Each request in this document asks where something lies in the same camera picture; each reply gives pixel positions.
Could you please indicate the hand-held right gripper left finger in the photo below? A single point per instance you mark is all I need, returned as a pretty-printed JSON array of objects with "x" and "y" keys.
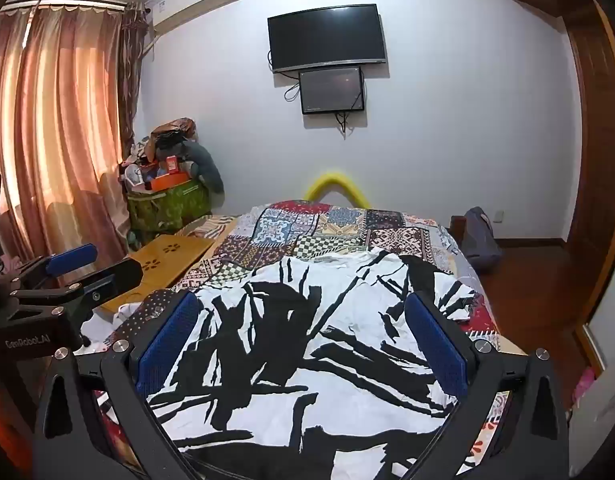
[{"x": 167, "y": 340}]

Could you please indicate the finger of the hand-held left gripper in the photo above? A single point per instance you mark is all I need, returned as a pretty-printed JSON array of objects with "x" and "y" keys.
[
  {"x": 112, "y": 277},
  {"x": 75, "y": 257}
]

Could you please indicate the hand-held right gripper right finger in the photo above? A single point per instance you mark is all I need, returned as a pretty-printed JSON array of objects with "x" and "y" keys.
[{"x": 437, "y": 345}]

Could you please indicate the black and white patterned shirt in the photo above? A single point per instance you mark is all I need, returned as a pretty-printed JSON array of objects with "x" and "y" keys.
[{"x": 337, "y": 335}]

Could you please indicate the wooden lap desk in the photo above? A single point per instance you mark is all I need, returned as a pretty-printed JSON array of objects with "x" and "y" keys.
[{"x": 162, "y": 260}]

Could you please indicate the green storage bag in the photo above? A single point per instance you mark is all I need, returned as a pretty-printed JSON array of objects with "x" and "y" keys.
[{"x": 167, "y": 207}]

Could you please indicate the striped bed sheet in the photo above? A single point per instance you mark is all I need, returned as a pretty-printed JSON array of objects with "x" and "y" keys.
[{"x": 207, "y": 227}]

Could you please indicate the orange box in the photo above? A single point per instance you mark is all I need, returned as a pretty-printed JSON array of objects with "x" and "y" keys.
[{"x": 170, "y": 182}]

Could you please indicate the blue-grey bag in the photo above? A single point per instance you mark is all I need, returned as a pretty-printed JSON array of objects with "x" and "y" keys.
[{"x": 480, "y": 240}]

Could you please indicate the small red box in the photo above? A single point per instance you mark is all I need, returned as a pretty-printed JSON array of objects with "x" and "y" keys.
[{"x": 171, "y": 165}]

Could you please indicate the pink curtain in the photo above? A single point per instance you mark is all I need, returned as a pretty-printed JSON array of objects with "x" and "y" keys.
[{"x": 62, "y": 110}]

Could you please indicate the patchwork printed blanket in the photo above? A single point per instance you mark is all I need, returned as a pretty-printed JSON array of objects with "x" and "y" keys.
[{"x": 337, "y": 230}]

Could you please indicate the brown bag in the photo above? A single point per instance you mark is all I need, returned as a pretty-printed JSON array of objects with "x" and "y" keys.
[{"x": 172, "y": 129}]

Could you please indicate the white door panel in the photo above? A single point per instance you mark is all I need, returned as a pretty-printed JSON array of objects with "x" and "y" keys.
[{"x": 607, "y": 360}]

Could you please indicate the dark patterned curtain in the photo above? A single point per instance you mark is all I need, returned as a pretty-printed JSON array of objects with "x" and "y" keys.
[{"x": 132, "y": 70}]

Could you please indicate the white air conditioner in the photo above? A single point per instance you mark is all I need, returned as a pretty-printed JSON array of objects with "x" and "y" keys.
[{"x": 197, "y": 2}]

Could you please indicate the wall socket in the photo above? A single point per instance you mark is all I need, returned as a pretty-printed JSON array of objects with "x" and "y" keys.
[{"x": 498, "y": 217}]

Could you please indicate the small wall monitor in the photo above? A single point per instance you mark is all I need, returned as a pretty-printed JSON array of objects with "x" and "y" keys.
[{"x": 332, "y": 90}]

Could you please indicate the large wall television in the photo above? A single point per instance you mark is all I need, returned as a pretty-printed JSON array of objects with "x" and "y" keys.
[{"x": 327, "y": 37}]

